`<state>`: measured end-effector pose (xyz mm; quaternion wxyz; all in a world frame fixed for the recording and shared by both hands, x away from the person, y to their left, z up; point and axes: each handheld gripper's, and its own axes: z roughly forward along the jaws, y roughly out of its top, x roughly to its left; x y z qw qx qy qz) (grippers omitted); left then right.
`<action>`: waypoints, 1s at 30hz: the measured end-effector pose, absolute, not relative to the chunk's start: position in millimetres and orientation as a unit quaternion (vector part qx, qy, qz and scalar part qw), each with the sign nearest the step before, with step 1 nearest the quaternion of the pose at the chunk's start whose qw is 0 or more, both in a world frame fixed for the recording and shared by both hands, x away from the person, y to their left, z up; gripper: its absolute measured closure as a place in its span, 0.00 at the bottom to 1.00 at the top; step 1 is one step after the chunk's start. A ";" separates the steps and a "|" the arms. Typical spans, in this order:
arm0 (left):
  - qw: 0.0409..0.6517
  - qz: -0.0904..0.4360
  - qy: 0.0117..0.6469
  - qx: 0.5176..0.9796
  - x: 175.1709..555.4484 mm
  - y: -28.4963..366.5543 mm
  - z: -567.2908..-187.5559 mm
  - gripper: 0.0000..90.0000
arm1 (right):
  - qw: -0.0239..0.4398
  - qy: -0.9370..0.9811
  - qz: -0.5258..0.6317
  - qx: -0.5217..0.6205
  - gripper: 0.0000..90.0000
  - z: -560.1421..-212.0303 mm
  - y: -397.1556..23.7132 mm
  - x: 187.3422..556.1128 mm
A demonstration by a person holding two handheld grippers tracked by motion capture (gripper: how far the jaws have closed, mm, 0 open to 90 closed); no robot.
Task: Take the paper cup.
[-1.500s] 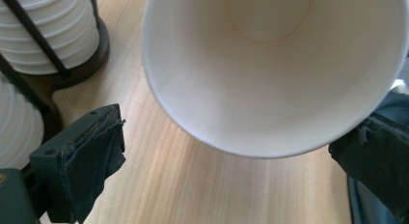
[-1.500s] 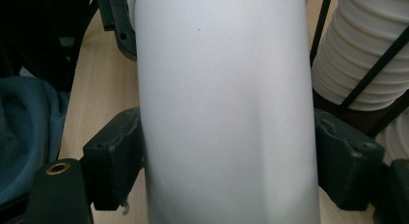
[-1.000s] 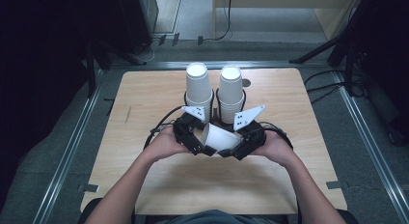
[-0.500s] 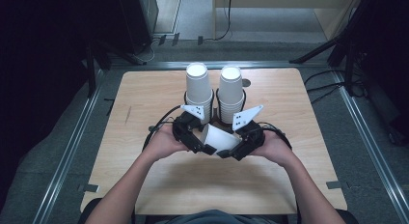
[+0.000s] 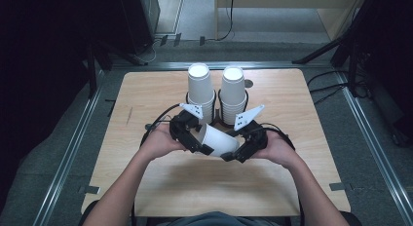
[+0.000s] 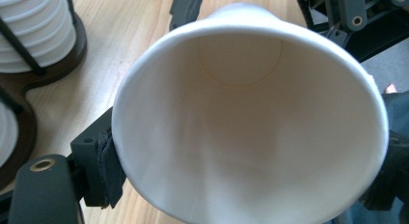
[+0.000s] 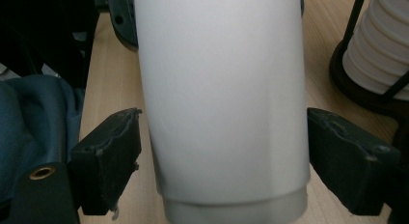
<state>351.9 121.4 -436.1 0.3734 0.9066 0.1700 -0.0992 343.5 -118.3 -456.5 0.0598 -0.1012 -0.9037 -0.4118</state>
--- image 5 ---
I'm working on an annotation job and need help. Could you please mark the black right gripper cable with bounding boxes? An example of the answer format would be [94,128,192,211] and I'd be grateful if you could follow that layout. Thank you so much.
[259,122,297,153]

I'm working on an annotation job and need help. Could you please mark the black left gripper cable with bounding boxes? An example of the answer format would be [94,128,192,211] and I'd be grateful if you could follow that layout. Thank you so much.
[139,102,181,148]

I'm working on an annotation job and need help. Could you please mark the person's right hand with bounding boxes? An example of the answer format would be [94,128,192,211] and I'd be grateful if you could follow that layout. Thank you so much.
[250,130,309,171]

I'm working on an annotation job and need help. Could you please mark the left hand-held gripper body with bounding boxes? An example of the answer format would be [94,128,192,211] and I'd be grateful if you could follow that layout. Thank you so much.
[169,102,205,150]

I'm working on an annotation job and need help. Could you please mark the black wire cup holder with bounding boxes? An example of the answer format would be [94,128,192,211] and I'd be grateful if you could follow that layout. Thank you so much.
[184,89,249,129]

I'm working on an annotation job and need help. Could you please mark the black floor cables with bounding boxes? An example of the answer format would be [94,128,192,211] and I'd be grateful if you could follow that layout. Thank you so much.
[306,69,352,106]

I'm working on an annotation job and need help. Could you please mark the black tripod stand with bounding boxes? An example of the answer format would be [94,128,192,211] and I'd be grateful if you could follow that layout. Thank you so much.
[85,40,149,100]
[291,0,374,97]

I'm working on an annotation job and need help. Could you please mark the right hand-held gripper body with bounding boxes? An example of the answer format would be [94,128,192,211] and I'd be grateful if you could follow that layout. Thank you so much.
[233,104,270,157]

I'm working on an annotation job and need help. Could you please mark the person's left hand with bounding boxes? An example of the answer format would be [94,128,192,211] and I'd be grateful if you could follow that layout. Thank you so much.
[138,122,189,163]

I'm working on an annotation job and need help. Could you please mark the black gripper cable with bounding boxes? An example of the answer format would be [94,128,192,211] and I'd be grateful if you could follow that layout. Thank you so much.
[259,122,297,153]
[139,102,181,148]

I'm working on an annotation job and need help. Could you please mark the person's grey clothing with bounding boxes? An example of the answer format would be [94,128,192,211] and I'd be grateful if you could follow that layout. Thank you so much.
[157,210,288,226]

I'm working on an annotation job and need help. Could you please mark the white floor cable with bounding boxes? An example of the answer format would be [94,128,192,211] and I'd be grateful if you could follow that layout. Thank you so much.
[141,36,164,63]

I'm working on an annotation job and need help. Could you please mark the metal floor rail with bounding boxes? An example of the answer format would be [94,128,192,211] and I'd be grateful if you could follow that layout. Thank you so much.
[334,71,413,226]
[31,69,105,226]
[110,60,333,71]

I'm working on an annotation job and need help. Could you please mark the black hanging cable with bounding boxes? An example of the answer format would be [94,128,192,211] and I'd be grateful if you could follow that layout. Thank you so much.
[215,0,236,43]

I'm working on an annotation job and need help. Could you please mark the black computer tower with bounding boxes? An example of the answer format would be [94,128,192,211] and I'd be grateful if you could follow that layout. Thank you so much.
[118,0,162,57]

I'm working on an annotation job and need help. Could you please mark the light wooden furniture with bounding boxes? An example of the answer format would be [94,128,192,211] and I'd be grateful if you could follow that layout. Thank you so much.
[213,0,369,43]

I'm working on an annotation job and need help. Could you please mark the single white paper cup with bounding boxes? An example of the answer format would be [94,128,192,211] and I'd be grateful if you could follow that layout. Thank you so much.
[194,122,241,158]

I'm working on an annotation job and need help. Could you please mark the stack of white paper cups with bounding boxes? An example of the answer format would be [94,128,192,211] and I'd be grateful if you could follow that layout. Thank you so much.
[186,62,216,125]
[218,65,247,127]

